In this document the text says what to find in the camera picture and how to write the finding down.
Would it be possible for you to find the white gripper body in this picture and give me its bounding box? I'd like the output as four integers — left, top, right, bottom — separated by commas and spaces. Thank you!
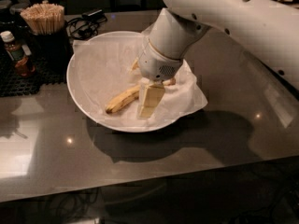
137, 39, 183, 81

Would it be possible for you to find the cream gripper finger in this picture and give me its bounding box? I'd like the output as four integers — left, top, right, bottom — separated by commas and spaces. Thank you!
137, 82, 165, 119
129, 58, 140, 75

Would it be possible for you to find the yellow banana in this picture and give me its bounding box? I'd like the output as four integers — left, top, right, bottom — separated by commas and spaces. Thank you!
105, 78, 176, 114

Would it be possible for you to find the white paper liner sheet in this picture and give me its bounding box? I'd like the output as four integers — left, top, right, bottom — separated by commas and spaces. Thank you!
72, 23, 209, 129

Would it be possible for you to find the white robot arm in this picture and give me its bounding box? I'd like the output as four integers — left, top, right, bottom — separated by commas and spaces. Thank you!
137, 0, 299, 118

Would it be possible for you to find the large white bowl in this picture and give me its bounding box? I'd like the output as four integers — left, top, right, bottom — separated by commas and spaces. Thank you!
66, 30, 195, 133

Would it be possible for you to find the black power adapter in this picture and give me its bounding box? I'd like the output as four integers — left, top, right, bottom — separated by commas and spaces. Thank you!
81, 9, 104, 20

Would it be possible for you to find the black stick holder cup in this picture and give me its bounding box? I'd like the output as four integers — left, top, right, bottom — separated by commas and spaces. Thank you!
34, 27, 73, 74

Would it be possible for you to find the bundle of wooden stir sticks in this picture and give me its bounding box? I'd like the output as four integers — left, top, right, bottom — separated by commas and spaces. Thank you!
21, 3, 64, 35

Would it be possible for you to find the small brown sauce bottle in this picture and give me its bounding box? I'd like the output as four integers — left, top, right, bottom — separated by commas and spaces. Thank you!
0, 31, 36, 77

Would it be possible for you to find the black rubber grid mat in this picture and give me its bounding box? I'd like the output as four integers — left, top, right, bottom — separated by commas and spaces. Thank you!
0, 50, 66, 97

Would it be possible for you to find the dark lidded jar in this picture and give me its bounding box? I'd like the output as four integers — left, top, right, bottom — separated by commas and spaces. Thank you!
0, 0, 29, 32

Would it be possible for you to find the black coiled power cable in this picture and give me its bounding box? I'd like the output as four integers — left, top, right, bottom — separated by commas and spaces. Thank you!
66, 16, 108, 42

